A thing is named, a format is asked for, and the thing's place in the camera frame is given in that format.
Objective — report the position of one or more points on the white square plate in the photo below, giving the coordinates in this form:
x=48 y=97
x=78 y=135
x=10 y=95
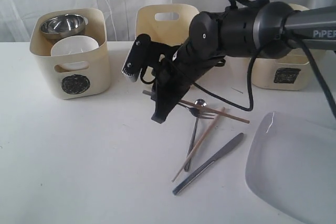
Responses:
x=291 y=167

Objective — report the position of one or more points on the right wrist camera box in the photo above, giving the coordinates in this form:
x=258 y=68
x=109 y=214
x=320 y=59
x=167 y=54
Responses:
x=136 y=57

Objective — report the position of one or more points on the white plastic bowl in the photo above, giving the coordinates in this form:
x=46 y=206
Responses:
x=74 y=45

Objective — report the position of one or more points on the steel teaspoon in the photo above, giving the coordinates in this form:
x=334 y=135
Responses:
x=192 y=142

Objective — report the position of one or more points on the steel table knife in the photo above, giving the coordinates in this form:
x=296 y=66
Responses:
x=226 y=149

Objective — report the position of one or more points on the wooden chopstick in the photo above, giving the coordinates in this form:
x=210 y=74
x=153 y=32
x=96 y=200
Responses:
x=207 y=109
x=197 y=145

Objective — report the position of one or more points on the stainless steel bowl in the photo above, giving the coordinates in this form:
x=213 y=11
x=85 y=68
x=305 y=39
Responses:
x=63 y=26

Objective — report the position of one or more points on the cream bin with triangle mark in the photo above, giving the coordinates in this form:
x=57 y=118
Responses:
x=167 y=23

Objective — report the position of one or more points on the cream bin with square mark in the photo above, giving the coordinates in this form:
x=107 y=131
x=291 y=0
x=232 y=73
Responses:
x=291 y=72

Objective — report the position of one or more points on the cream bin with circle mark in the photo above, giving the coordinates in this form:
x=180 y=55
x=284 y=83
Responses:
x=76 y=75

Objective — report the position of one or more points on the steel fork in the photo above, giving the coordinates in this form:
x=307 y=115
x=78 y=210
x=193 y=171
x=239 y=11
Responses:
x=207 y=115

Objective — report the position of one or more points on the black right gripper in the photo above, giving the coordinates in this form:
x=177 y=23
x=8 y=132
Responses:
x=180 y=68

